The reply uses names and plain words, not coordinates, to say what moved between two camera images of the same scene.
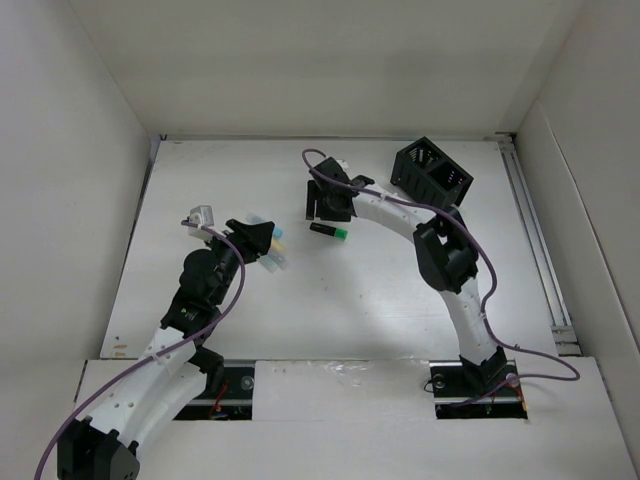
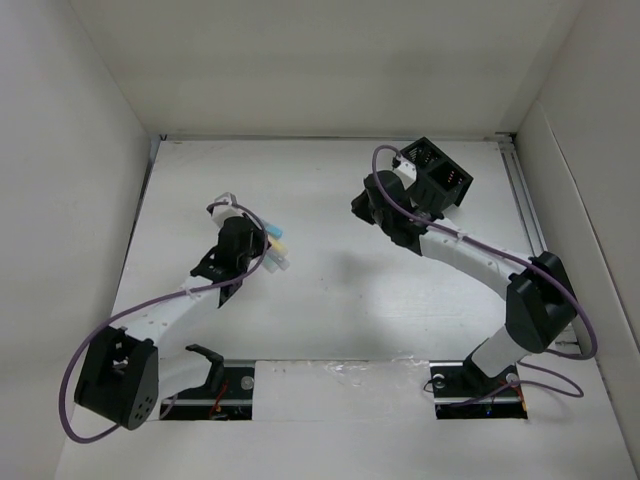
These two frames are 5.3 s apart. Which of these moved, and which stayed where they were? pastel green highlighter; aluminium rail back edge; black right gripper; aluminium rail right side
Moved: black right gripper
Stayed: aluminium rail back edge; pastel green highlighter; aluminium rail right side
